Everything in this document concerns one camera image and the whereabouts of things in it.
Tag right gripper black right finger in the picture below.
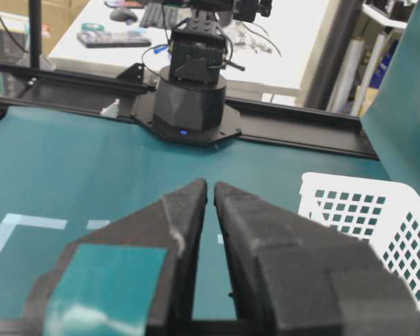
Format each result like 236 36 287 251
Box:
214 182 420 335

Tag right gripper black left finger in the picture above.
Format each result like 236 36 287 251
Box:
23 178 207 335

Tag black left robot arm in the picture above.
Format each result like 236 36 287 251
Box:
132 1 242 146

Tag white plastic lattice basket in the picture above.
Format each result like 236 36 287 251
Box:
298 172 420 313

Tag light blue tape corner marks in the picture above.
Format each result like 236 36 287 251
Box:
0 212 69 253

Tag green tape roll on desk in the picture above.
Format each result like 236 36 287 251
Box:
81 22 104 32

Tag white background desk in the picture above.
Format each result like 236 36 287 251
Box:
48 1 329 99

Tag dark flat case on desk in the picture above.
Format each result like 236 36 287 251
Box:
76 31 151 48

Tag black keyboard on desk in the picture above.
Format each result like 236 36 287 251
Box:
139 3 191 29

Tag black computer mouse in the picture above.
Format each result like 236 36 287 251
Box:
109 7 138 22

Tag black vertical stand pole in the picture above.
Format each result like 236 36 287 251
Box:
29 0 42 69

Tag black aluminium table rail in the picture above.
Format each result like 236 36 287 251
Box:
0 62 378 160

